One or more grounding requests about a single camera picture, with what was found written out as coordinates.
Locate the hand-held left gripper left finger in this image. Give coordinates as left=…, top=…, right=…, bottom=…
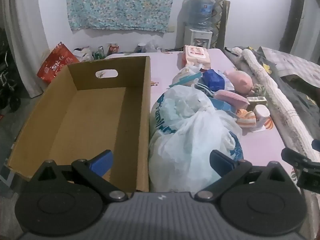
left=30, top=149, right=128, bottom=202

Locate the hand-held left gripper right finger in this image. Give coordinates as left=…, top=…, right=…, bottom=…
left=194, top=149, right=294, bottom=202

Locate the cardboard box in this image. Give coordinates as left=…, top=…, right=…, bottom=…
left=6, top=56, right=152, bottom=193

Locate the pink box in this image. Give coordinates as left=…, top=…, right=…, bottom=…
left=214, top=90, right=250, bottom=110

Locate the gold foil packet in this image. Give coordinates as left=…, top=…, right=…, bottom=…
left=247, top=96, right=267, bottom=112

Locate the light blue towel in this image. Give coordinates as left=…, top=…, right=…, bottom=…
left=192, top=81, right=218, bottom=98

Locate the green white rope toy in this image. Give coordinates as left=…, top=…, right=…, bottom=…
left=252, top=84, right=267, bottom=97

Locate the pink plush toy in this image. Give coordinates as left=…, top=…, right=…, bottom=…
left=224, top=70, right=253, bottom=94

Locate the blue and white packet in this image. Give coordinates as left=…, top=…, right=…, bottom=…
left=202, top=69, right=235, bottom=93

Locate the clear packet with teal strip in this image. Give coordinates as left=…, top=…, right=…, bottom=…
left=172, top=66, right=203, bottom=87

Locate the white plastic bag blue print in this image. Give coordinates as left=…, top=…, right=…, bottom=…
left=149, top=84, right=244, bottom=193

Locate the dark grey blanket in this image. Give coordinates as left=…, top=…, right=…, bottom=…
left=224, top=45, right=320, bottom=153

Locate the rolled white striped blanket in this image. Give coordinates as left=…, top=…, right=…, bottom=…
left=240, top=49, right=315, bottom=160

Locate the grey checkered quilt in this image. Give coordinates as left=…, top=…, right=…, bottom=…
left=257, top=46, right=320, bottom=88

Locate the pink wet wipes pack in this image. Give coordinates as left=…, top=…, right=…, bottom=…
left=181, top=44, right=212, bottom=69

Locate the crumpled white plastic bag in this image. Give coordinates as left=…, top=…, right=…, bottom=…
left=73, top=46, right=94, bottom=62

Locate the red gift bag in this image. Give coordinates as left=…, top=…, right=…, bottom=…
left=37, top=42, right=80, bottom=84

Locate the black stroller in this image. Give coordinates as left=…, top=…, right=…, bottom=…
left=0, top=27, right=22, bottom=110

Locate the white water dispenser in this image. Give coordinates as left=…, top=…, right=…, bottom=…
left=184, top=27, right=213, bottom=50

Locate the white curtain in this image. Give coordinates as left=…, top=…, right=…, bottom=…
left=7, top=0, right=50, bottom=98

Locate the patterned folded mat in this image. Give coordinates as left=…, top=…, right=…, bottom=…
left=211, top=0, right=230, bottom=49

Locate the large blue water bottle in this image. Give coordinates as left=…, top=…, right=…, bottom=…
left=186, top=0, right=216, bottom=30

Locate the white door frame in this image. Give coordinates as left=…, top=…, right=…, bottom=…
left=280, top=0, right=320, bottom=63

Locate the teal floral wall cloth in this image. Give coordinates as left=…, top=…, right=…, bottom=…
left=67, top=0, right=184, bottom=33

